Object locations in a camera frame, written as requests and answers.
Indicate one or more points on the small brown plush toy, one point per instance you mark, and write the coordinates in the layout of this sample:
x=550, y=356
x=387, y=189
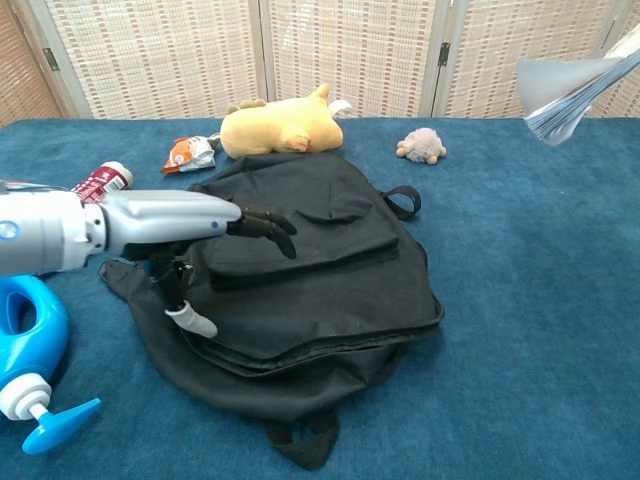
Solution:
x=422, y=145

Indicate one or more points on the blue detergent pump bottle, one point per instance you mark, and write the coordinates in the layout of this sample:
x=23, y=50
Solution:
x=50, y=320

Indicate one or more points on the orange snack packet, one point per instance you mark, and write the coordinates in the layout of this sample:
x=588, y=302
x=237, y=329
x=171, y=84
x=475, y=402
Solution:
x=187, y=155

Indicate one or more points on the brown woven screen panel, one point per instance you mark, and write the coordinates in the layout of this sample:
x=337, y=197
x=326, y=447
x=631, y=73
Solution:
x=20, y=65

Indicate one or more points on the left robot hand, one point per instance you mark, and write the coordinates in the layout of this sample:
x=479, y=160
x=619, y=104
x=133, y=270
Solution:
x=165, y=215

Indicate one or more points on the beige woven screen panel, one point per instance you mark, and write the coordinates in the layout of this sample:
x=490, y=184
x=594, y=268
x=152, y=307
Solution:
x=350, y=50
x=630, y=15
x=160, y=60
x=495, y=40

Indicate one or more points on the red label drink bottle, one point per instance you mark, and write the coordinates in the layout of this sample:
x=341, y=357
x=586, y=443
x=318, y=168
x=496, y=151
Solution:
x=102, y=181

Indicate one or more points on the black backpack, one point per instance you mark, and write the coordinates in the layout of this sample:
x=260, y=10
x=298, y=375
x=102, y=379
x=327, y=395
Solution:
x=325, y=300

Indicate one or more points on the white book yellow spine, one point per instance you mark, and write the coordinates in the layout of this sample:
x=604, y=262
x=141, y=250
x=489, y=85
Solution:
x=560, y=85

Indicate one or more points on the blue table cloth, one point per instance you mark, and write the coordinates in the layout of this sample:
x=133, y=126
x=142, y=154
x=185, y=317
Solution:
x=525, y=300

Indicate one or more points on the yellow plush toy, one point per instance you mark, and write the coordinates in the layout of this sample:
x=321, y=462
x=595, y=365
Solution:
x=270, y=125

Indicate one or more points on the black screen hinge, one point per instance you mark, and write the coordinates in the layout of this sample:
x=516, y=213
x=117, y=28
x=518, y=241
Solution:
x=444, y=53
x=50, y=59

